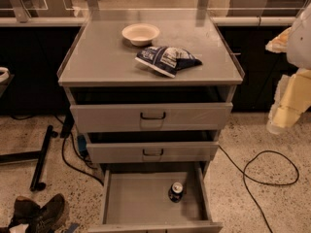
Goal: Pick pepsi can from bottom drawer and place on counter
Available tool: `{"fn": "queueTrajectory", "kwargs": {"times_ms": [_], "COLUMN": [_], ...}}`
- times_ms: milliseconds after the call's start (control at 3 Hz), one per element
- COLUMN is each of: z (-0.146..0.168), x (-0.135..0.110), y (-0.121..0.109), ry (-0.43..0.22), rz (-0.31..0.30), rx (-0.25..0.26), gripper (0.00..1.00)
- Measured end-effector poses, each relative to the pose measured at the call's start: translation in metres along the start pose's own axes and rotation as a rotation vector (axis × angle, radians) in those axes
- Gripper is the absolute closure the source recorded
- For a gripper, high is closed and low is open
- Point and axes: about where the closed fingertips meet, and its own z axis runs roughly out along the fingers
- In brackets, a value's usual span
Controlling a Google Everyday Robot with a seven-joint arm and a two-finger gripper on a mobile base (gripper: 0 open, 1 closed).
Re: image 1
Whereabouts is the grey drawer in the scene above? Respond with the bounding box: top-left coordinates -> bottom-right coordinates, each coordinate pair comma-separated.
88,162 -> 223,233
86,130 -> 218,163
70,86 -> 232,133

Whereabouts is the grey drawer cabinet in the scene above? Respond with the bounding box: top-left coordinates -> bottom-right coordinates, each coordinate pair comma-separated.
56,8 -> 246,177

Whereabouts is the black top drawer handle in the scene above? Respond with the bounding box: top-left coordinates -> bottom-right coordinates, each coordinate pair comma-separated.
140,112 -> 166,120

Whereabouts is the dark shoe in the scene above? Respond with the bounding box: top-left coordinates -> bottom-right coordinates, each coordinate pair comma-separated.
8,196 -> 40,233
31,193 -> 66,233

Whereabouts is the black drawer handle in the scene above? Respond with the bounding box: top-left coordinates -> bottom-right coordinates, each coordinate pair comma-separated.
140,112 -> 166,120
142,149 -> 164,156

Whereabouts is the black middle drawer handle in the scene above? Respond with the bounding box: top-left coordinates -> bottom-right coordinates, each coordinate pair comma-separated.
142,149 -> 164,156

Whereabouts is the black floor cable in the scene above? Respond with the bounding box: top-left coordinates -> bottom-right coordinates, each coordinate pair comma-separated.
219,145 -> 300,233
9,114 -> 105,186

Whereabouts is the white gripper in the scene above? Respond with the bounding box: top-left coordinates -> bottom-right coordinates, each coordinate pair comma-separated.
265,27 -> 311,135

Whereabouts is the white paper bowl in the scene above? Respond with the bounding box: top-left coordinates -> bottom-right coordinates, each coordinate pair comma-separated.
121,23 -> 159,47

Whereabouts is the dark right shoe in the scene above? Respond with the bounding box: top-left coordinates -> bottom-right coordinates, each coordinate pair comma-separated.
31,193 -> 66,233

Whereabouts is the black metal stand base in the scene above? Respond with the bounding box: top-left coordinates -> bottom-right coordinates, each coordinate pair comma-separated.
0,125 -> 58,191

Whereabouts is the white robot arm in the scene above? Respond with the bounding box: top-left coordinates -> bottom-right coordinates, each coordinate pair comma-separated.
265,4 -> 311,134

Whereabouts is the black floor cable left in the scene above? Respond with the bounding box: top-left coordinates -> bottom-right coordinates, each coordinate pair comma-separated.
9,114 -> 105,186

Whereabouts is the grey bottom drawer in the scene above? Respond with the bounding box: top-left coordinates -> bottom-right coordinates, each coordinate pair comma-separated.
88,162 -> 223,233

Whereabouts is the blue white chip bag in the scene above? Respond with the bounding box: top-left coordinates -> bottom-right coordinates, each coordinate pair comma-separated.
135,47 -> 202,78

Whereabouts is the black floor cable right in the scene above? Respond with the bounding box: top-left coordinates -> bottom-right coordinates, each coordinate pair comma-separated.
219,145 -> 300,233

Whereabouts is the white object at left edge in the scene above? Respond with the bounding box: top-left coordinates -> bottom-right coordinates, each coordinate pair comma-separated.
0,67 -> 11,84

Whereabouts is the grey top drawer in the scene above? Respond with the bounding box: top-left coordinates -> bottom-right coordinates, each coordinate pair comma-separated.
70,86 -> 232,133

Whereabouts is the blue pepsi can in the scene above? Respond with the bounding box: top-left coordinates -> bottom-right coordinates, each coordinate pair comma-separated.
168,182 -> 184,203

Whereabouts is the dark left shoe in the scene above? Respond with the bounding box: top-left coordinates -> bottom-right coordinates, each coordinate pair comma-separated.
8,196 -> 40,233

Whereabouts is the grey middle drawer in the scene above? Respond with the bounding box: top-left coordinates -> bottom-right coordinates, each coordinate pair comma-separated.
86,130 -> 218,163

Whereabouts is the blue tape on floor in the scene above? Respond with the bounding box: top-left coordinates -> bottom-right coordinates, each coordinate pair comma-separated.
64,223 -> 80,233

